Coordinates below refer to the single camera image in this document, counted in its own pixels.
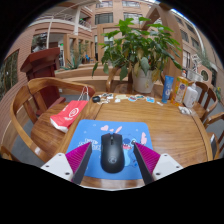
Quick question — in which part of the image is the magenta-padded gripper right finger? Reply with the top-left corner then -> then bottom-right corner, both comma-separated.
132,142 -> 184,186

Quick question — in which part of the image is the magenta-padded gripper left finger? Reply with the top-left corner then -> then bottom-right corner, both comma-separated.
40,142 -> 93,185

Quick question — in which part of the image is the black computer mouse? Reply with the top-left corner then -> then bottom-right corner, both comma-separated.
100,132 -> 126,174

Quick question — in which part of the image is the blue cartoon mouse pad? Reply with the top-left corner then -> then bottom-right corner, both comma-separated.
65,119 -> 155,181

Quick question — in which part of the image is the wooden armchair with red bag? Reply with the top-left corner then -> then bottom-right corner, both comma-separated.
9,77 -> 96,163

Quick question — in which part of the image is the red paper bag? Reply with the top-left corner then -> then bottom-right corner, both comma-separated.
49,85 -> 90,134

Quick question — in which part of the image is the clear packet of white items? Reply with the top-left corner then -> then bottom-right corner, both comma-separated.
178,105 -> 196,116

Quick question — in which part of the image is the wooden armchair with black box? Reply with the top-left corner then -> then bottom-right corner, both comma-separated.
203,111 -> 224,160

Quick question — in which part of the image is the white pump bottle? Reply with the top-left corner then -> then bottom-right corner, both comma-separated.
182,82 -> 199,109

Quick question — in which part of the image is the yellow dish soap bottle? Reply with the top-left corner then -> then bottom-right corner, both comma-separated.
170,69 -> 189,107

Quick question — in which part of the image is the blue squeeze tube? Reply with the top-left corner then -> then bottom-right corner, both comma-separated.
161,75 -> 175,104

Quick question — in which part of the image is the wooden armchair with empty seat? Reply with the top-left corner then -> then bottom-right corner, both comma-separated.
194,81 -> 219,119

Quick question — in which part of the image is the dark red wooden lectern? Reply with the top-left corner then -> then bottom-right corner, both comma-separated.
19,46 -> 66,118

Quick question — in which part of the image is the wooden armchair beside plant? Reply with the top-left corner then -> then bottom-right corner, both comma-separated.
105,66 -> 134,94

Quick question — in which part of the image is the white outdoor sculpture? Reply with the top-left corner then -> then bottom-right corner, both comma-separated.
191,54 -> 202,70

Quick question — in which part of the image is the green plant in white pot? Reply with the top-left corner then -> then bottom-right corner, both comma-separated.
91,17 -> 183,94

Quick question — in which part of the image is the dark bust statue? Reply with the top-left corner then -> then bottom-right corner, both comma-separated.
33,34 -> 48,53

